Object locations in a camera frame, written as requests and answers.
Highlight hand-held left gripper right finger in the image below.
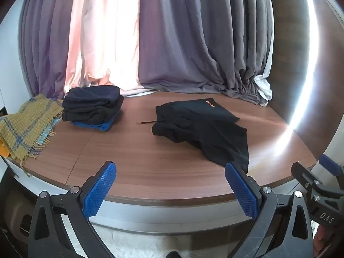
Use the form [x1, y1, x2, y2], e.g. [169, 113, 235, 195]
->
[224, 162, 315, 258]

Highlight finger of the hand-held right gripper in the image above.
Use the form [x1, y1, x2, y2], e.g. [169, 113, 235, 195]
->
[319, 154, 344, 189]
[291, 161, 326, 197]

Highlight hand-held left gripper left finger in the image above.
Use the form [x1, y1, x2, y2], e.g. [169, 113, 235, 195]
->
[27, 161, 119, 258]

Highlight black pants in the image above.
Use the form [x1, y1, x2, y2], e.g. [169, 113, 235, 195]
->
[137, 98, 250, 175]

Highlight person's right hand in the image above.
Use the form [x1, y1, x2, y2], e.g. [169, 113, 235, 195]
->
[314, 230, 327, 258]

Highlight dark grey folded garment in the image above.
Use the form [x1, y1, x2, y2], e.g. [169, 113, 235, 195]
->
[62, 95, 124, 125]

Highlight pale blue cloth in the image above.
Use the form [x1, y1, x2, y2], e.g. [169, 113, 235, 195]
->
[35, 117, 61, 147]

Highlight white cloth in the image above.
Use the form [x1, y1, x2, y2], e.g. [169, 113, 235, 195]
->
[254, 74, 273, 105]

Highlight navy folded garment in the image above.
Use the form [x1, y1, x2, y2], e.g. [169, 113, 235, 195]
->
[64, 85, 121, 107]

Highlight yellow plaid scarf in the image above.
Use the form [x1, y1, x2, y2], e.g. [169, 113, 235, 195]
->
[0, 94, 65, 178]

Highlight pink sheer curtain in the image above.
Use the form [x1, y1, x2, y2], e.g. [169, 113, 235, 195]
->
[63, 0, 151, 97]

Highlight narrow grey curtain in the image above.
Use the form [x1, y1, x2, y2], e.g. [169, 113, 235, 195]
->
[20, 0, 81, 98]

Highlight wide grey curtain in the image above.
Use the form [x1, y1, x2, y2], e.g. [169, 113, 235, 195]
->
[138, 0, 273, 108]

